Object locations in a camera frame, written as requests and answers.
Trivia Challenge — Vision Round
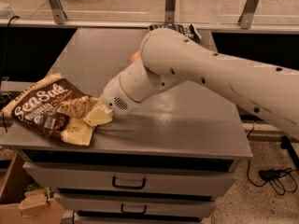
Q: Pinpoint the metal bracket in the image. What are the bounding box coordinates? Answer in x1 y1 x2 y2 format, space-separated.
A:
238 0 260 29
49 0 67 24
164 0 176 23

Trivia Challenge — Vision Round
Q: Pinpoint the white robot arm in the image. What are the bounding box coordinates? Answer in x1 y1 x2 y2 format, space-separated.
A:
84 28 299 140

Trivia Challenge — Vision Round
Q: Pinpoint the grey drawer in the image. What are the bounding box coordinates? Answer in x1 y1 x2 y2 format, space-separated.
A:
23 161 235 197
55 194 216 217

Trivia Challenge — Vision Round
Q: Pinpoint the grey drawer cabinet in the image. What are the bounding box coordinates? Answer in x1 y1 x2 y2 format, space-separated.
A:
2 29 251 224

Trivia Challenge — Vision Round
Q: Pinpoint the top grey drawer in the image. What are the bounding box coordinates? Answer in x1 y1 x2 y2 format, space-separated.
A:
23 161 235 197

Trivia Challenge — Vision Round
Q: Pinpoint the red apple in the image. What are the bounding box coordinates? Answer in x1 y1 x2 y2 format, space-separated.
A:
131 51 140 63

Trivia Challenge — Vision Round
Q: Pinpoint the left metal bracket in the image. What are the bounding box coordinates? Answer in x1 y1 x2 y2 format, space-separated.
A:
49 0 67 24

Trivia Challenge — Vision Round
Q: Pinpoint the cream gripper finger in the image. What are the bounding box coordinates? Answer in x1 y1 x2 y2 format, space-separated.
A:
83 105 113 126

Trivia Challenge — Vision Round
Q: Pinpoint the cardboard box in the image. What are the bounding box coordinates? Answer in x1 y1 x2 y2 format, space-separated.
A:
0 153 64 224

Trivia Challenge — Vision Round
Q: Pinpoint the middle metal bracket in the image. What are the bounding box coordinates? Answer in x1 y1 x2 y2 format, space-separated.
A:
164 0 176 23

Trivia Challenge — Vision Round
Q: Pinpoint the brown sea salt chip bag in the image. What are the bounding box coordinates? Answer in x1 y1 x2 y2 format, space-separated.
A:
2 73 98 146

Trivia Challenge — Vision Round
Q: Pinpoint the blue chip bag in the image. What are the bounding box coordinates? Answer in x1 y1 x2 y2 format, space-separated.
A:
149 23 202 43

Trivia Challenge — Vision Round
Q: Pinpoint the middle grey drawer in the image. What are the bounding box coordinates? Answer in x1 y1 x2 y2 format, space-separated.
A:
55 194 216 217

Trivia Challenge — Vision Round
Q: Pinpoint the right metal bracket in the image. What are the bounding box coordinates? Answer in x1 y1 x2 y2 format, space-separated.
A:
238 0 260 29

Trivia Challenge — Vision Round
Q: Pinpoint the black power adapter with cable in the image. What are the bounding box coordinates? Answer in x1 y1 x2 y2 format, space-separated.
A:
246 161 298 196

